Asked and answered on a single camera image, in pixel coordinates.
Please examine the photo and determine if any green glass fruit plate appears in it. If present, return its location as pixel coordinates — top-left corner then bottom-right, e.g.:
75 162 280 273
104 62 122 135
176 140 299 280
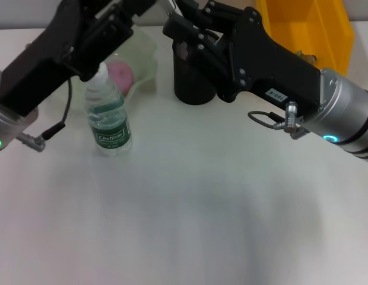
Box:
68 25 158 113

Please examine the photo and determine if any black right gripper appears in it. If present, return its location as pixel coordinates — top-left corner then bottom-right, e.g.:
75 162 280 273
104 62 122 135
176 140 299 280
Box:
161 0 321 117

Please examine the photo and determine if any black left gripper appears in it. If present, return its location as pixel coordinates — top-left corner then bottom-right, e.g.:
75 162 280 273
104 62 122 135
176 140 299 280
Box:
0 0 157 119

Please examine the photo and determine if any green plastic wrapper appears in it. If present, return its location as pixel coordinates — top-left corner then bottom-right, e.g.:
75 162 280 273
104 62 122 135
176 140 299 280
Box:
295 50 318 65

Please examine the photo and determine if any yellow plastic bin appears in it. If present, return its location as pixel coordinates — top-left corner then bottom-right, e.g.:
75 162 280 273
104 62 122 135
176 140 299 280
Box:
255 0 356 75

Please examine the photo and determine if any clear green-label water bottle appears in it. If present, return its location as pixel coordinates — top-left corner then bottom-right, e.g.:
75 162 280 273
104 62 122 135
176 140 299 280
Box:
84 62 133 158

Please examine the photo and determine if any right gripper cable with plug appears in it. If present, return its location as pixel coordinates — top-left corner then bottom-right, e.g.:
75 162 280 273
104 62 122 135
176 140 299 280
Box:
248 100 310 140

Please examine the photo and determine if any pink toy peach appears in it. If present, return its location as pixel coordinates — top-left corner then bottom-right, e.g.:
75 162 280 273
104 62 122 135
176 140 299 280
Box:
108 60 134 96

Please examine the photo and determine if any silver ballpoint pen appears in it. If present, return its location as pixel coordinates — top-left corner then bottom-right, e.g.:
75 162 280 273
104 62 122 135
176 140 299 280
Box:
162 0 179 15

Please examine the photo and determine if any black mesh pen holder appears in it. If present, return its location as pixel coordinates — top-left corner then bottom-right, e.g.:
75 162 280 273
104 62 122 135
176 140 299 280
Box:
172 31 230 106

